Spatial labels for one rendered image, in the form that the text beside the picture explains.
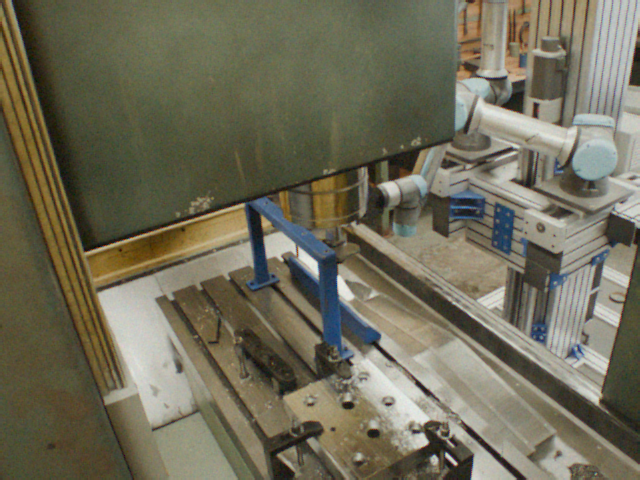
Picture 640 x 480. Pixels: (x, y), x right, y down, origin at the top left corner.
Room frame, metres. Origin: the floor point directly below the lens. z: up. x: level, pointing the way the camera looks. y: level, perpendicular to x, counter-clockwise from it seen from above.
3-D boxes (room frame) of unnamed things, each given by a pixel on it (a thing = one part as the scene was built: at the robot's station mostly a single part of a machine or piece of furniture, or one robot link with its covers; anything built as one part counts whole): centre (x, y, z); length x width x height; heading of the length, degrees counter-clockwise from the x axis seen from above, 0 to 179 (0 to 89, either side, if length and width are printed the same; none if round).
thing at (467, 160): (2.00, -0.56, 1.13); 0.36 x 0.22 x 0.06; 121
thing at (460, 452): (0.78, -0.21, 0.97); 0.13 x 0.03 x 0.15; 29
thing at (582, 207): (1.57, -0.82, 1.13); 0.36 x 0.22 x 0.06; 121
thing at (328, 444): (0.88, -0.04, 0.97); 0.29 x 0.23 x 0.05; 29
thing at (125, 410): (0.74, 0.39, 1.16); 0.48 x 0.05 x 0.51; 29
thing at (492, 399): (1.32, -0.25, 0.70); 0.90 x 0.30 x 0.16; 29
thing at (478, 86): (1.99, -0.55, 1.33); 0.13 x 0.12 x 0.14; 135
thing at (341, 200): (0.96, 0.00, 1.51); 0.16 x 0.16 x 0.12
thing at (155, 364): (1.53, 0.31, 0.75); 0.89 x 0.70 x 0.26; 119
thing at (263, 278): (1.56, 0.22, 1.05); 0.10 x 0.05 x 0.30; 119
